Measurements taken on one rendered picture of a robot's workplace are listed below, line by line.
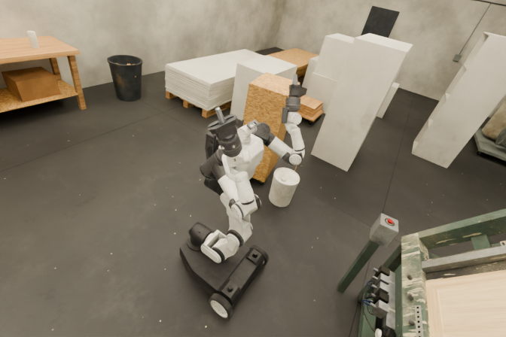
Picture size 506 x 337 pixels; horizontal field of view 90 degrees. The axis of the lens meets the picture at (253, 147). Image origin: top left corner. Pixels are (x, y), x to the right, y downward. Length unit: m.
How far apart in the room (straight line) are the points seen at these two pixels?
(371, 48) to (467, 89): 2.04
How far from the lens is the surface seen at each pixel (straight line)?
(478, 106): 5.15
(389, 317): 1.85
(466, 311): 1.75
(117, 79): 4.79
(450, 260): 1.92
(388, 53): 3.46
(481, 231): 2.08
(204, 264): 2.30
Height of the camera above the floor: 2.16
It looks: 34 degrees down
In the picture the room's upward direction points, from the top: 12 degrees clockwise
